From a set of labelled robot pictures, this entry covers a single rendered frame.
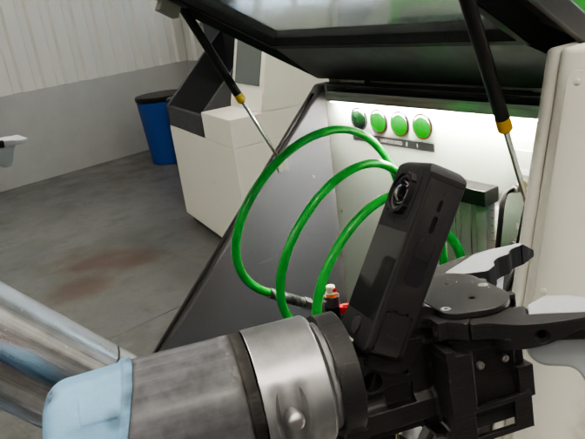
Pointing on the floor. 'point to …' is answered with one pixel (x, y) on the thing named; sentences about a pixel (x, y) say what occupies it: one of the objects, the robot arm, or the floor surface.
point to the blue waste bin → (158, 125)
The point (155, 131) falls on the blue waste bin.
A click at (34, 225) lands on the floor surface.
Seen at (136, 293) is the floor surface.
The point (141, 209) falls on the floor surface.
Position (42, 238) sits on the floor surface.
